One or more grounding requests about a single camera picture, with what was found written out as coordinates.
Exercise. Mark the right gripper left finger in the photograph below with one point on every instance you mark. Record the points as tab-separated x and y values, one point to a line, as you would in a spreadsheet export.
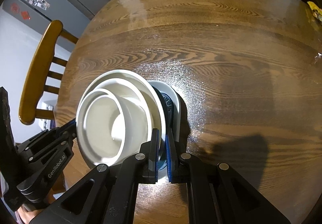
151	151

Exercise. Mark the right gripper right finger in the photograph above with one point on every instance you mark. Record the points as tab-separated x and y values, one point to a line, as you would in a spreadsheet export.
177	169

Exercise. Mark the medium white bowl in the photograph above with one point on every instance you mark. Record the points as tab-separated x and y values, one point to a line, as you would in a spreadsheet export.
135	95

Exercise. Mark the small white ramekin bowl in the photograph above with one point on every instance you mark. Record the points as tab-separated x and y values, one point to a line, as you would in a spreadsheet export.
111	128

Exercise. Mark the blue square plate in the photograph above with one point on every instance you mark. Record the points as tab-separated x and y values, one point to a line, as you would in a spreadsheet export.
167	108

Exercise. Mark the large white shallow bowl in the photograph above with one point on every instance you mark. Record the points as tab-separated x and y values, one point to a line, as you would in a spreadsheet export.
151	93

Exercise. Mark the white square patterned plate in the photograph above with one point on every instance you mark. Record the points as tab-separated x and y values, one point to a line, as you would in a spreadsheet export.
165	88

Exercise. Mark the person's right hand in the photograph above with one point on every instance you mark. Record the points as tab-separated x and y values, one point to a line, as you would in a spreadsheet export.
23	216

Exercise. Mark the side wooden chair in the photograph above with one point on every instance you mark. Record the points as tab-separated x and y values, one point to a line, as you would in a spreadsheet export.
39	70

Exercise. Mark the yellow snack bag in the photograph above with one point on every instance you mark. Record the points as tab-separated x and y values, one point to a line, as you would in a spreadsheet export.
316	11

